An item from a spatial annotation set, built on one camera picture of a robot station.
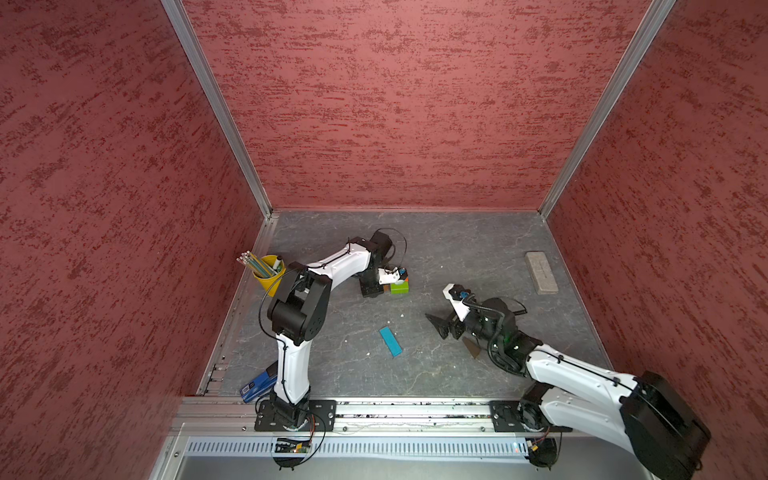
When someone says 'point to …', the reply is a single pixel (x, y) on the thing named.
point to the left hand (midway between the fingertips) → (368, 291)
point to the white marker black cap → (277, 262)
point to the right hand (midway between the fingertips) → (437, 307)
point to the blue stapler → (262, 384)
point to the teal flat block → (390, 341)
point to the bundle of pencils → (257, 265)
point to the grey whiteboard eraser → (541, 272)
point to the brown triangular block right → (472, 347)
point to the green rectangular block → (402, 288)
